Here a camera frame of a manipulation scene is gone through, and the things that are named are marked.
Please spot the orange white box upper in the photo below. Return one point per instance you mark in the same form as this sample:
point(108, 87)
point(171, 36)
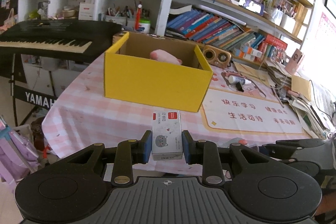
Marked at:
point(251, 51)

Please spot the kraft paper sheets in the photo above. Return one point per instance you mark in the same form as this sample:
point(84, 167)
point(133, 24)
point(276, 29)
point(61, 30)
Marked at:
point(254, 74)

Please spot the small white cat box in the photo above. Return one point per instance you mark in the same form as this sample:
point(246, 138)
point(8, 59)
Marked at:
point(167, 136)

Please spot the pink checkered tablecloth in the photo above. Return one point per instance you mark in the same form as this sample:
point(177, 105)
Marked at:
point(82, 116)

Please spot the messy paper stack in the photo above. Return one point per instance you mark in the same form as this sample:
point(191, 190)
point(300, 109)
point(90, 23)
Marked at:
point(317, 117)

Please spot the black yamaha keyboard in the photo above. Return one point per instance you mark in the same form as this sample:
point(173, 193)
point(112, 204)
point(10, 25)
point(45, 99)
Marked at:
point(66, 39)

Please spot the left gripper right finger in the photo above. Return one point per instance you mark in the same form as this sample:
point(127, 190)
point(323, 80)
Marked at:
point(206, 154)

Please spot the orange white box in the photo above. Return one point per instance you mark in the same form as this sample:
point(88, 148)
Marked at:
point(251, 51)
point(246, 56)

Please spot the yellow cardboard box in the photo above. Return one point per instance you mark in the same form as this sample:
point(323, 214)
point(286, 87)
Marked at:
point(130, 75)

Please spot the pink plush pig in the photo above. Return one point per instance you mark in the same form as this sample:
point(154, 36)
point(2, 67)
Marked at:
point(163, 56)

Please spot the orange white box lower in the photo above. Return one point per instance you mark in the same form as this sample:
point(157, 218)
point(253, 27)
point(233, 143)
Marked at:
point(246, 56)

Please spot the purple grey toy truck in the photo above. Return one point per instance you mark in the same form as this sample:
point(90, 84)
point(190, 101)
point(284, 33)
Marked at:
point(235, 140)

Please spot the printed desk mat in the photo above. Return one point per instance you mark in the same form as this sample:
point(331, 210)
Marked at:
point(254, 110)

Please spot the black binder clip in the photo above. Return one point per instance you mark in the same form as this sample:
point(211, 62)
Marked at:
point(239, 87)

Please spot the wooden pencil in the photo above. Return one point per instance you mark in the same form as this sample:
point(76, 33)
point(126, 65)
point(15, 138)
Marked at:
point(278, 98)

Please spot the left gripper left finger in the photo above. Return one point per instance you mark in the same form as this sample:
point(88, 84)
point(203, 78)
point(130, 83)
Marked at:
point(129, 153)

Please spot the brown paper envelope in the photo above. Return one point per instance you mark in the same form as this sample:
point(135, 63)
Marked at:
point(301, 86)

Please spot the smartphone on shelf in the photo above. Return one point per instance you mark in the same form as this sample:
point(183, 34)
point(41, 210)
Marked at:
point(252, 6)

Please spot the white spray bottle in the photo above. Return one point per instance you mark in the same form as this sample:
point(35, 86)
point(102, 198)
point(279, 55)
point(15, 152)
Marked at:
point(233, 80)

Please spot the brown retro radio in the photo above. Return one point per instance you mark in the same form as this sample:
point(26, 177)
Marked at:
point(217, 57)

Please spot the row of leaning books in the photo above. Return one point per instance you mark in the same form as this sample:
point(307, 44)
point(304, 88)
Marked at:
point(203, 27)

